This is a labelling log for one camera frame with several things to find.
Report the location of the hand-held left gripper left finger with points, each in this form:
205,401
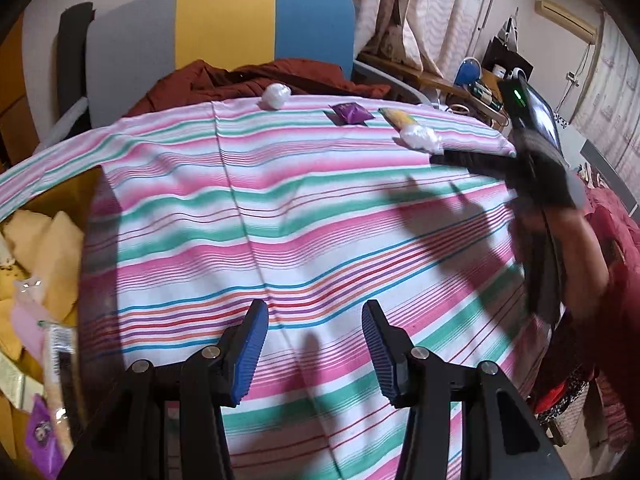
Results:
250,350

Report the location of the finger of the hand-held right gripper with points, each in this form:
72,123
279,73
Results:
475,161

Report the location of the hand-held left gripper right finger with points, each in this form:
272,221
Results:
380,350

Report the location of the white plastic bag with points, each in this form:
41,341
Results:
420,138

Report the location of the pink packet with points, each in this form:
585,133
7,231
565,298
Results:
30,320

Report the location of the large purple snack packet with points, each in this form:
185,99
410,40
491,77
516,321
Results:
42,435

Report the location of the yellow storage bin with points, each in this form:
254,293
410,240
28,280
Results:
75,195

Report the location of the cream cardboard box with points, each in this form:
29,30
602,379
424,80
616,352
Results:
12,380

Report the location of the person's right forearm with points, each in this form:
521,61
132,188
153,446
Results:
580,250

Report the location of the black power strip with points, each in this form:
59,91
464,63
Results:
487,95

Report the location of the pink red blanket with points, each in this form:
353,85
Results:
612,195

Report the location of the yellow green snack packet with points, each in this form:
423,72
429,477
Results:
397,117

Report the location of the black shelf box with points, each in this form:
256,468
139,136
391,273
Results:
502,55

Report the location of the wooden desk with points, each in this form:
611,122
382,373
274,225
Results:
400,67

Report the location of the pale patterned curtain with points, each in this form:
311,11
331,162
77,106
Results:
615,75

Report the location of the small purple snack packet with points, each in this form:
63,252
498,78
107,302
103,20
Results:
351,112

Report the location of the striped pink green tablecloth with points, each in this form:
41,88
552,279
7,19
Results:
300,210

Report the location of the beige air conditioner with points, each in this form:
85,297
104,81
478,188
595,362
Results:
567,20

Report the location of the woven basket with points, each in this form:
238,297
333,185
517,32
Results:
565,412

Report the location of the white crumpled plastic ball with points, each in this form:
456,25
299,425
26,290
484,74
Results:
274,96

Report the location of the rust brown jacket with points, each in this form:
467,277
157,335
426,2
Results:
225,80

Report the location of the blue yellow grey chair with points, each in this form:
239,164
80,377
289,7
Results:
225,25

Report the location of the wooden wardrobe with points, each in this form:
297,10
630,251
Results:
12,90

